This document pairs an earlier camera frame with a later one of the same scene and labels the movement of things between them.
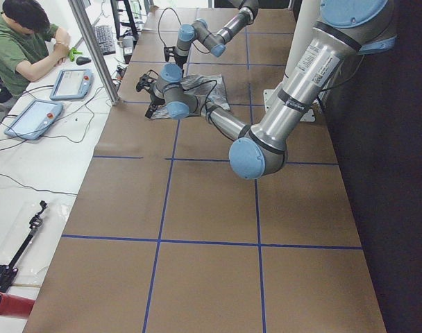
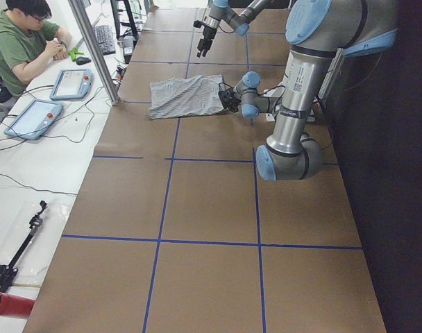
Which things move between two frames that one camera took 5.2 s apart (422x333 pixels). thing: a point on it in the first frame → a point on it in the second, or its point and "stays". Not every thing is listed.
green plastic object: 72,52 stays
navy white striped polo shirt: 210,87 stays
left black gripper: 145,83 → 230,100
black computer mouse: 82,60 stays
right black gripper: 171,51 → 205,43
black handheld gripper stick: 10,270 stays
